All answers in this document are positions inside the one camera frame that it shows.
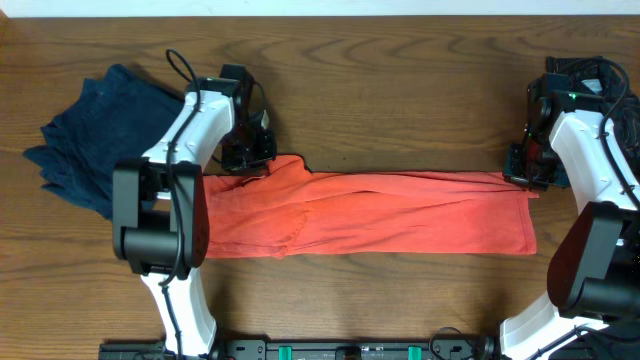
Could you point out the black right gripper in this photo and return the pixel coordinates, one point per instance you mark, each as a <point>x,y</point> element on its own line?
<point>513,174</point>

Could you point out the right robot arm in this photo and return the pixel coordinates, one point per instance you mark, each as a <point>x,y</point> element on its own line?
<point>593,277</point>

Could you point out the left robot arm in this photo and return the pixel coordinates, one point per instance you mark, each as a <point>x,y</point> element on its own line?
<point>160,216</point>

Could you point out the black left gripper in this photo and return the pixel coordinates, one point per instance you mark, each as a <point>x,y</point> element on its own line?
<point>261,164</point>

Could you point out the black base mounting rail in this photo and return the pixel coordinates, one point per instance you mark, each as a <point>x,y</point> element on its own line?
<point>446,344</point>

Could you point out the folded navy blue shirt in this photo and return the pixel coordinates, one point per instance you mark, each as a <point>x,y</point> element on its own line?
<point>118,117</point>

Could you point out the black patterned garment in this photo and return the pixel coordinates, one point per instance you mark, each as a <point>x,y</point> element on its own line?
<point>595,84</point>

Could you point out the red soccer t-shirt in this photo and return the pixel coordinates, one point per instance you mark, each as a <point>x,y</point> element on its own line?
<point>290,210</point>

